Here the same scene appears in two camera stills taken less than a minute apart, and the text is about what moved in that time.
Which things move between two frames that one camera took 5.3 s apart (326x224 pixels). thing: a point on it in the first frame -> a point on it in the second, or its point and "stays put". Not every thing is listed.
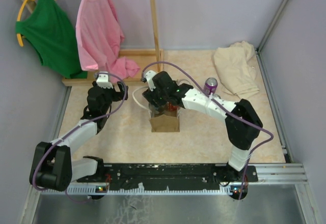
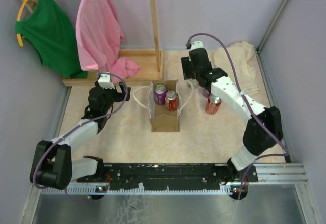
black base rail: [170, 176] stays put
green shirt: [50, 30] stays put
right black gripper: [151, 96] -> [186, 64]
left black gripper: [117, 96] stays put
